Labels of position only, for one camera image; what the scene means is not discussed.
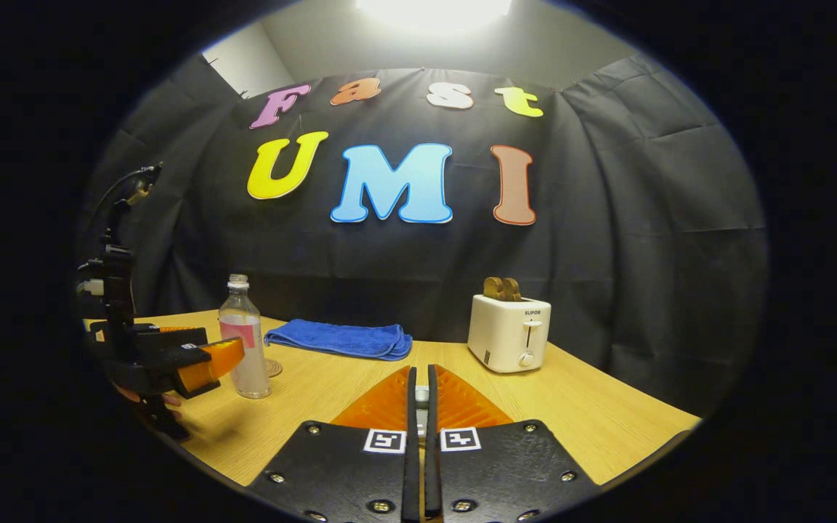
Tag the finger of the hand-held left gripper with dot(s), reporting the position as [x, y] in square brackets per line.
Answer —
[179, 359]
[171, 337]

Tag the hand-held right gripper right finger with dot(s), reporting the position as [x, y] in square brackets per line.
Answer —
[433, 472]

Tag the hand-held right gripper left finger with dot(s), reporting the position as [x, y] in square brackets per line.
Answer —
[411, 472]

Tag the clear plastic water bottle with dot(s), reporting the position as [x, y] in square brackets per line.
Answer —
[240, 312]

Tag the round brown coaster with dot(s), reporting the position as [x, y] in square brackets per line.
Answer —
[275, 368]

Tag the blue folded towel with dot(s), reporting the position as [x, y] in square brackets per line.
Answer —
[338, 338]

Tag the white toaster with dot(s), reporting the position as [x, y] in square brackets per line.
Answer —
[506, 334]

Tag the black backdrop cloth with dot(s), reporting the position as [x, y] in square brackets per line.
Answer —
[607, 254]

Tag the ceiling light panel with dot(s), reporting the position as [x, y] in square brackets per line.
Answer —
[433, 11]

